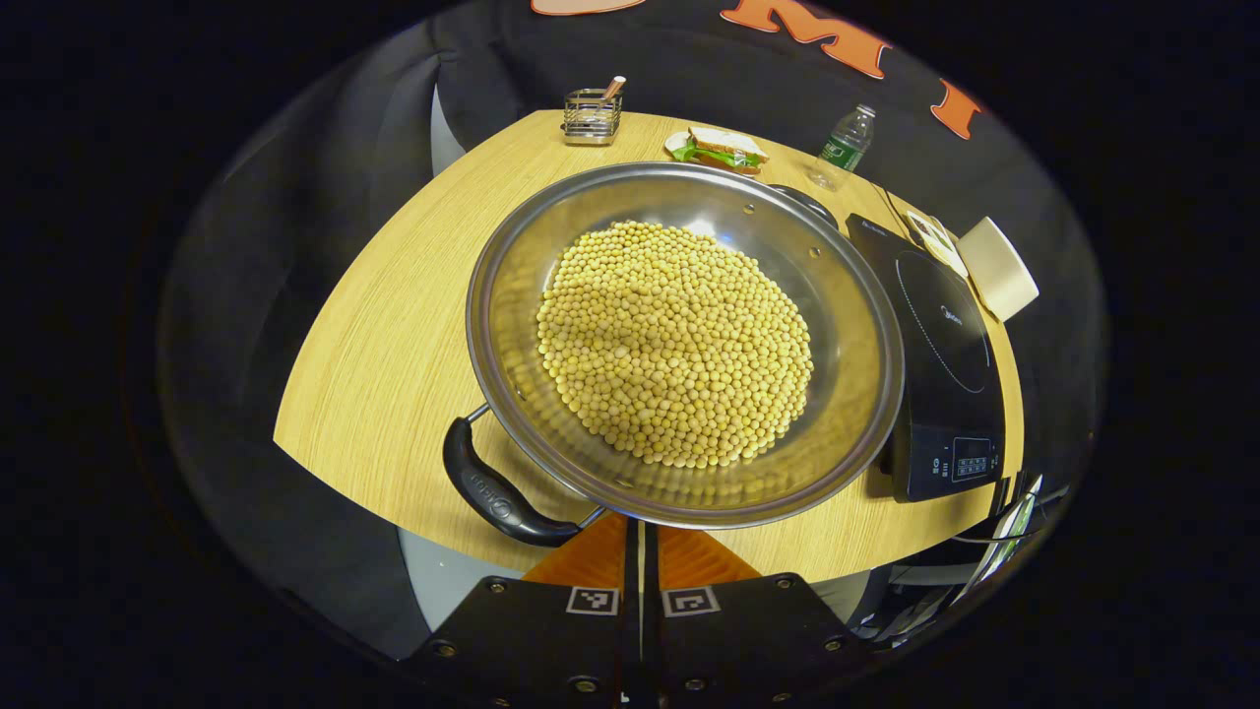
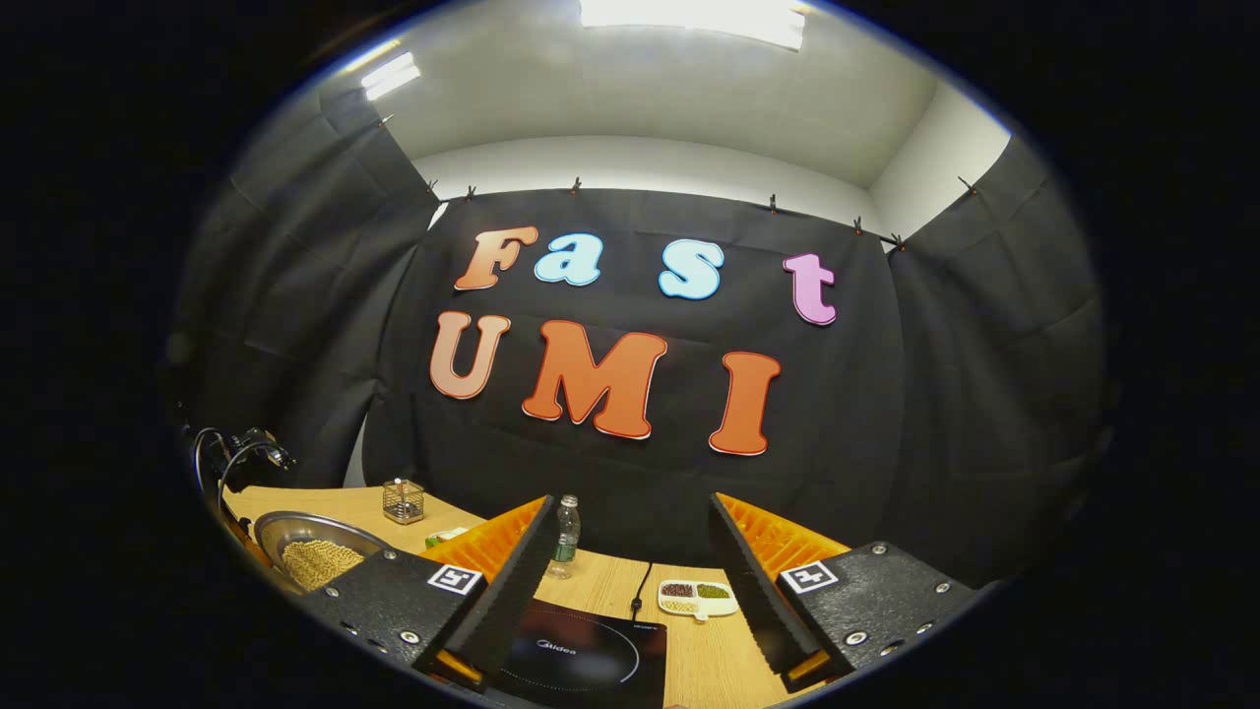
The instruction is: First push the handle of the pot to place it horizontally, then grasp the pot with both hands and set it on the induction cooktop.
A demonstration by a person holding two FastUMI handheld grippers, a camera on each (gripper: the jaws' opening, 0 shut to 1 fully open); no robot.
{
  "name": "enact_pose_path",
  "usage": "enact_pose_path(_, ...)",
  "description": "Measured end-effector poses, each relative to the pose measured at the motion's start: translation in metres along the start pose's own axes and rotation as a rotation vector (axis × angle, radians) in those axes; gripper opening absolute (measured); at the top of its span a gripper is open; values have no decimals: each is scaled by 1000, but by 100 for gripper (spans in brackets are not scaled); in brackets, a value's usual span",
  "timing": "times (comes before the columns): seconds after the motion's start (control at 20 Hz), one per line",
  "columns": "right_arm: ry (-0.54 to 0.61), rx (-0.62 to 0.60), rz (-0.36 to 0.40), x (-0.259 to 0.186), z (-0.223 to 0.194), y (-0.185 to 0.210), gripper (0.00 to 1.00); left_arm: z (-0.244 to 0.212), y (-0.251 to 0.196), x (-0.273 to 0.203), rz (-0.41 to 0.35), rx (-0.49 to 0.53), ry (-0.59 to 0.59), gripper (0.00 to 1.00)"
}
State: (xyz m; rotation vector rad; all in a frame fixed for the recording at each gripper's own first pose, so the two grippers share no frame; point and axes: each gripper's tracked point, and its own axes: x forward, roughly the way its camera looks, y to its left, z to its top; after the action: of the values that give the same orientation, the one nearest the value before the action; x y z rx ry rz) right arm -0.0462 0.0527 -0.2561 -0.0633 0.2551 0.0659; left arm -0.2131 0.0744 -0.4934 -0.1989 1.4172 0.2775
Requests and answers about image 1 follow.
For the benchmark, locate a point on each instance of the clear plastic water bottle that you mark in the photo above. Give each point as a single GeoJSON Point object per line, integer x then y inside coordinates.
{"type": "Point", "coordinates": [845, 146]}

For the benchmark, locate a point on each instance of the pink stick in holder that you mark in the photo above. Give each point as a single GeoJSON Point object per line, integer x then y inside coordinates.
{"type": "Point", "coordinates": [614, 88]}

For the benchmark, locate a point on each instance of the black induction cooktop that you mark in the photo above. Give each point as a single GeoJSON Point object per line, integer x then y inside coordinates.
{"type": "Point", "coordinates": [950, 394]}

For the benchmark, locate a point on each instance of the small white tray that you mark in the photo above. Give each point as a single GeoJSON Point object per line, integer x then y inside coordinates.
{"type": "Point", "coordinates": [937, 241]}

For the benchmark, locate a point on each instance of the sandwich with lettuce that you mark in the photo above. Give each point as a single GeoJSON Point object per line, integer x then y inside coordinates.
{"type": "Point", "coordinates": [726, 148]}

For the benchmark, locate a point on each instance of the pile of yellow soybeans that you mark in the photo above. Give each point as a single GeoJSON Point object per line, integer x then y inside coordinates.
{"type": "Point", "coordinates": [674, 345]}

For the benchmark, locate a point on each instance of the black backdrop cloth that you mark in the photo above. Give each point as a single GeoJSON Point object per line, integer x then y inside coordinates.
{"type": "Point", "coordinates": [295, 246]}

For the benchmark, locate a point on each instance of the white toaster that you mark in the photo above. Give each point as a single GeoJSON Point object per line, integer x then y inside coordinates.
{"type": "Point", "coordinates": [999, 271]}

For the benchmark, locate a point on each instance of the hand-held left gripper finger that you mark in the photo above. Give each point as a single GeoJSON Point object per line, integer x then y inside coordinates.
{"type": "Point", "coordinates": [631, 630]}
{"type": "Point", "coordinates": [650, 640]}

